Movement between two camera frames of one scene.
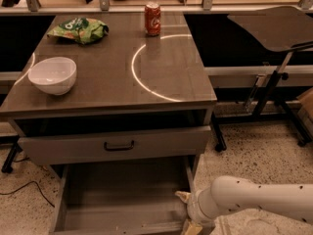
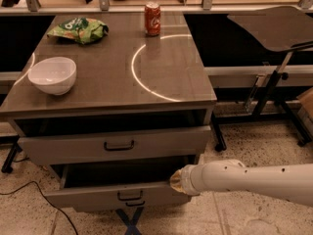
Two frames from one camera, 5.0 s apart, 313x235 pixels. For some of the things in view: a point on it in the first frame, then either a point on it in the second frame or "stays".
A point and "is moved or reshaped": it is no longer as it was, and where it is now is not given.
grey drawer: (120, 195) is moved or reshaped
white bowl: (55, 75) stays
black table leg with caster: (221, 145) stays
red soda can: (153, 19) stays
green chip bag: (79, 30) stays
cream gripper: (193, 207) -> (185, 180)
